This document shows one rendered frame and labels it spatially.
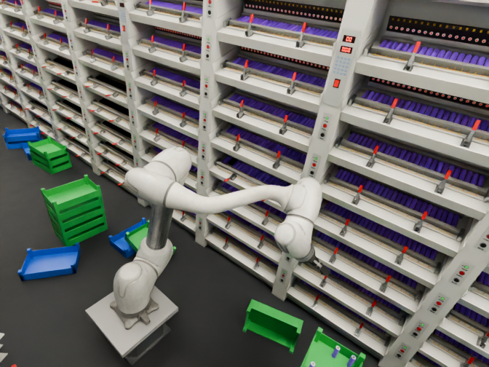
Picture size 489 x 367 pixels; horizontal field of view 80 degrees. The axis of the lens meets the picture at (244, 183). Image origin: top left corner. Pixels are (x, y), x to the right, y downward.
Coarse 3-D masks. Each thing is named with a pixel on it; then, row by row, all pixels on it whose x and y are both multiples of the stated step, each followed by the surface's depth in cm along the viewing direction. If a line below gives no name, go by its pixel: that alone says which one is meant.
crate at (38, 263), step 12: (36, 252) 193; (48, 252) 196; (60, 252) 199; (72, 252) 201; (24, 264) 183; (36, 264) 189; (48, 264) 190; (60, 264) 192; (72, 264) 184; (24, 276) 177; (36, 276) 180; (48, 276) 183
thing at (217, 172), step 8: (216, 160) 184; (240, 160) 185; (208, 168) 182; (216, 168) 183; (256, 168) 179; (216, 176) 183; (224, 176) 178; (232, 184) 177; (240, 184) 172; (248, 184) 172; (264, 200) 166; (272, 200) 162; (280, 208) 161
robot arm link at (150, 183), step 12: (132, 168) 108; (144, 168) 107; (156, 168) 107; (168, 168) 110; (132, 180) 103; (144, 180) 103; (156, 180) 103; (168, 180) 105; (132, 192) 105; (144, 192) 102; (156, 192) 102; (156, 204) 105
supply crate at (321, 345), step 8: (320, 328) 123; (320, 336) 125; (312, 344) 125; (320, 344) 125; (328, 344) 125; (336, 344) 122; (312, 352) 122; (320, 352) 122; (328, 352) 122; (344, 352) 121; (352, 352) 119; (304, 360) 114; (312, 360) 119; (320, 360) 119; (328, 360) 120; (336, 360) 120; (344, 360) 120; (360, 360) 116
